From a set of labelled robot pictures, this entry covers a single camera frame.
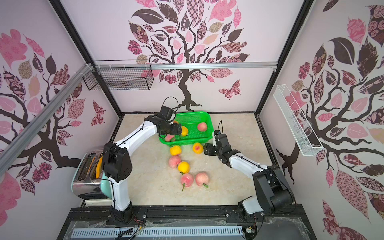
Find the aluminium rail wall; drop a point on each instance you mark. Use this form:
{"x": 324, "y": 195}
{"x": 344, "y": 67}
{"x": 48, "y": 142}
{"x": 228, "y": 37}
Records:
{"x": 15, "y": 148}
{"x": 240, "y": 65}

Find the yellow red peach below basket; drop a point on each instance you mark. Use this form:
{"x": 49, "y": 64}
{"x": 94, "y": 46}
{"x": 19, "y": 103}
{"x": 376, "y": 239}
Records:
{"x": 198, "y": 148}

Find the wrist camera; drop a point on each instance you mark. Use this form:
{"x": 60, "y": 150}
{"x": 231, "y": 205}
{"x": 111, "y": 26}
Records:
{"x": 166, "y": 113}
{"x": 219, "y": 136}

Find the mint and chrome toaster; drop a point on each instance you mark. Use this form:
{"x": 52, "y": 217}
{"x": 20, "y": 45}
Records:
{"x": 87, "y": 183}

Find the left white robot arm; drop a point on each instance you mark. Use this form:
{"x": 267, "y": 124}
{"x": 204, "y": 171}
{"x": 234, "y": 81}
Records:
{"x": 117, "y": 164}

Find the white wire wall shelf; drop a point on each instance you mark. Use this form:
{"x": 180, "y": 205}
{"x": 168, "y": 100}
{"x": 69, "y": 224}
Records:
{"x": 290, "y": 104}

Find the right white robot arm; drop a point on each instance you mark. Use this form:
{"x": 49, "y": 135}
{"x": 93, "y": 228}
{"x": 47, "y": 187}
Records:
{"x": 272, "y": 190}

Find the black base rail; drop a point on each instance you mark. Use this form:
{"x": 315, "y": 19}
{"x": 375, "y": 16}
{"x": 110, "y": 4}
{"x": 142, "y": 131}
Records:
{"x": 291, "y": 223}

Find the white slotted cable duct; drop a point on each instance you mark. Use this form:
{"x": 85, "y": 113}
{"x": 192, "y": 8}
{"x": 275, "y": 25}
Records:
{"x": 155, "y": 233}

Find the aluminium rail back wall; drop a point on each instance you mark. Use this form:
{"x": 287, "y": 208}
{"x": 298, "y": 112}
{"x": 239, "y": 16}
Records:
{"x": 240, "y": 65}

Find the green plastic basket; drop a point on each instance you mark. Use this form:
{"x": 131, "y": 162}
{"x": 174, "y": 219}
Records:
{"x": 191, "y": 120}

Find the pink peach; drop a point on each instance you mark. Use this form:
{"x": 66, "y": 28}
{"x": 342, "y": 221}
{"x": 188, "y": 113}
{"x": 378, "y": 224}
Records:
{"x": 202, "y": 127}
{"x": 187, "y": 180}
{"x": 174, "y": 161}
{"x": 202, "y": 179}
{"x": 170, "y": 138}

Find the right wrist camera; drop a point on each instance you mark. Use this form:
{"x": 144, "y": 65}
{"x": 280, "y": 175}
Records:
{"x": 219, "y": 136}

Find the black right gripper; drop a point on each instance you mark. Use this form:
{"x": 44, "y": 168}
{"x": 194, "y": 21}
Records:
{"x": 212, "y": 148}

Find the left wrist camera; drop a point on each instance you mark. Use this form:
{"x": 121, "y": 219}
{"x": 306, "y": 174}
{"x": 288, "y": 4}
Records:
{"x": 166, "y": 113}

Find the black wire wall basket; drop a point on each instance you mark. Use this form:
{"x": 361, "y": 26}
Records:
{"x": 121, "y": 75}

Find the yellow peach with green leaf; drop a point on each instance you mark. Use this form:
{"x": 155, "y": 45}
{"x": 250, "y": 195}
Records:
{"x": 185, "y": 131}

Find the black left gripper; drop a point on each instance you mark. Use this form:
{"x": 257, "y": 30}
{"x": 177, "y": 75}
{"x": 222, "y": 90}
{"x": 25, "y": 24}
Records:
{"x": 174, "y": 131}

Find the aluminium rail left wall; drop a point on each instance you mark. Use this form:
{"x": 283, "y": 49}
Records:
{"x": 15, "y": 148}

